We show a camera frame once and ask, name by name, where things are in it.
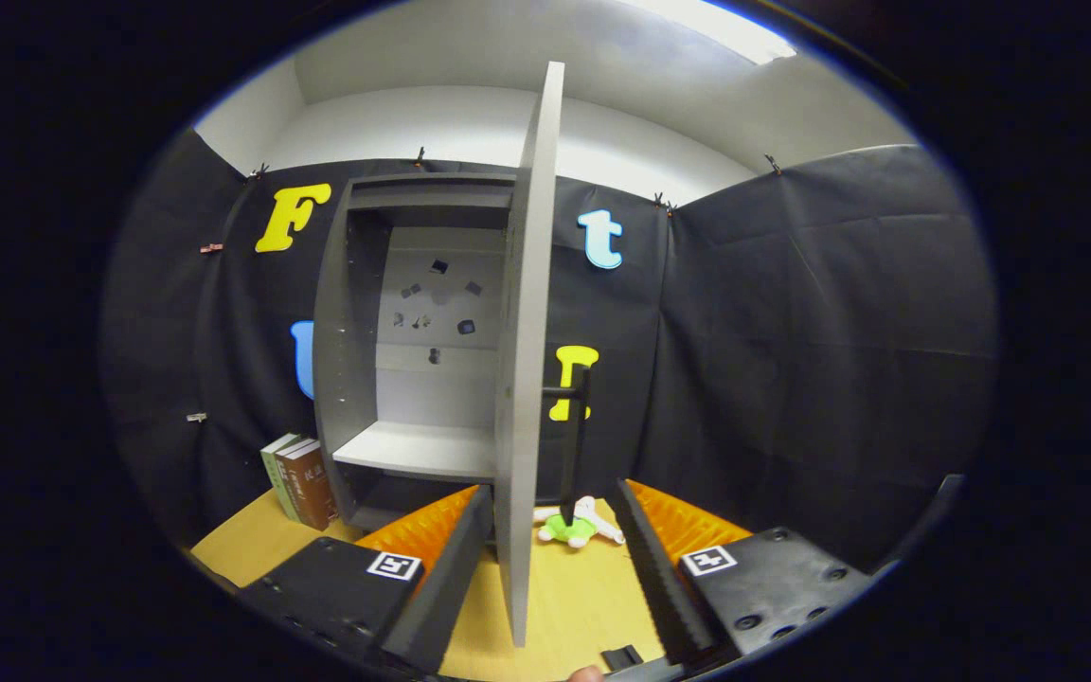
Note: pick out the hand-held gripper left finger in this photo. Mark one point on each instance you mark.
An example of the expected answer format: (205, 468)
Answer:
(446, 578)

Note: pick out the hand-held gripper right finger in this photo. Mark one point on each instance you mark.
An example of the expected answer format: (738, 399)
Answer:
(654, 578)

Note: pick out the white and green plush toy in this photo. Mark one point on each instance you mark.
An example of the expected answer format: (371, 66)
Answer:
(569, 530)

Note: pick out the white cabinet shelf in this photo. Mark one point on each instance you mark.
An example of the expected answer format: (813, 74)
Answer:
(422, 450)

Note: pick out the brown book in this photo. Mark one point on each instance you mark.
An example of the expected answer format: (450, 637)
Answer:
(314, 488)
(291, 488)

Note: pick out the grey cabinet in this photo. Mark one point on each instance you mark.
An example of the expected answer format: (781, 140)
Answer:
(347, 379)

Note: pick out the black backdrop cloth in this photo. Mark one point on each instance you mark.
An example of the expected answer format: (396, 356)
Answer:
(792, 332)

